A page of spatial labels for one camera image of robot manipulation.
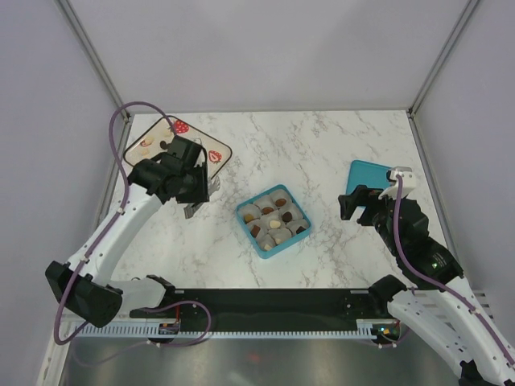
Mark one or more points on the teal chocolate box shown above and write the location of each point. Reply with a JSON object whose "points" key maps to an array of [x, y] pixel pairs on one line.
{"points": [[287, 231]]}

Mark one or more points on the brown square chocolate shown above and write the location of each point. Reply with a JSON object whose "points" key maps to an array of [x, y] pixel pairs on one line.
{"points": [[255, 231]]}

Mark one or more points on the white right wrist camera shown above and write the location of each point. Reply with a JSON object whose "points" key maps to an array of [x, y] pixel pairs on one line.
{"points": [[402, 181]]}

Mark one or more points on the teal box lid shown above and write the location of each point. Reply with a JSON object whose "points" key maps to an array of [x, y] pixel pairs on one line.
{"points": [[370, 174]]}

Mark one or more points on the round dark chocolate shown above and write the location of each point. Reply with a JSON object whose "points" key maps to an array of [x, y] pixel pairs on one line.
{"points": [[287, 217]]}

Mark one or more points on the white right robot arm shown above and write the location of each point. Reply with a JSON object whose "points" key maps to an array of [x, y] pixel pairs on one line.
{"points": [[442, 309]]}

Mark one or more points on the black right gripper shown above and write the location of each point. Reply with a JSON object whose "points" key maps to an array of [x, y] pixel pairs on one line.
{"points": [[361, 195]]}

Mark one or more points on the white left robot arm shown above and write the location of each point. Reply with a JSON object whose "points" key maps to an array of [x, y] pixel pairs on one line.
{"points": [[84, 283]]}

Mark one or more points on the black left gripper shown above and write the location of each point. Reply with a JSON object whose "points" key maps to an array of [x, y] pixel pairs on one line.
{"points": [[201, 195]]}

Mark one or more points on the strawberry print tray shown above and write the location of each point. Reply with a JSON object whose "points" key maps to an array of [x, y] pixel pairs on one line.
{"points": [[159, 136]]}

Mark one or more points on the metal tongs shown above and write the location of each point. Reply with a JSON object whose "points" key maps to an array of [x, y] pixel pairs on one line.
{"points": [[192, 208]]}

